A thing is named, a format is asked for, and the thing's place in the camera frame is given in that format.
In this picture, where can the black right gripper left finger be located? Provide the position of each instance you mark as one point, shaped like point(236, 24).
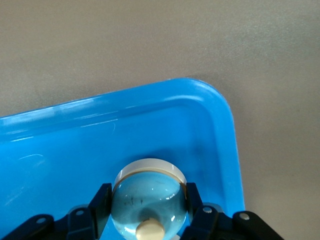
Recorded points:
point(85, 225)

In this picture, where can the blue dome call bell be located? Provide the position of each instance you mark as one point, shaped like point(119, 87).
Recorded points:
point(150, 195)

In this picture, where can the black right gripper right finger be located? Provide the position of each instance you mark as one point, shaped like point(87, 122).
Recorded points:
point(212, 225)

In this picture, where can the blue plastic tray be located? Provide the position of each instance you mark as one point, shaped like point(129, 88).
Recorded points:
point(75, 150)

